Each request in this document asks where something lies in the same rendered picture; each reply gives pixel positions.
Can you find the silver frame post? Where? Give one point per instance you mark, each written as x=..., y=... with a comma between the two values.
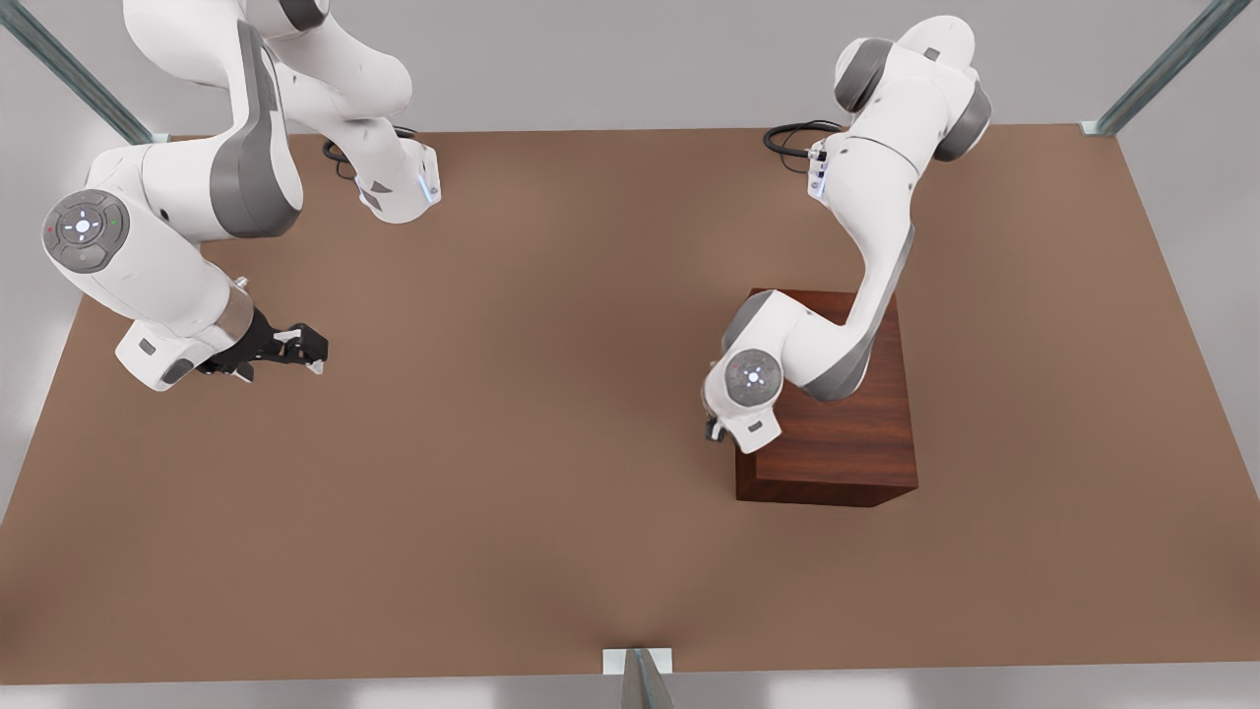
x=1166, y=64
x=74, y=71
x=640, y=679

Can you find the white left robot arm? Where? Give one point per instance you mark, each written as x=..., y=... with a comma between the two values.
x=876, y=197

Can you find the dark brown wooden box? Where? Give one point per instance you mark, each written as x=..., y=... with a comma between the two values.
x=847, y=443

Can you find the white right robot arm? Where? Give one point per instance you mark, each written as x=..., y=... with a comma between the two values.
x=157, y=246

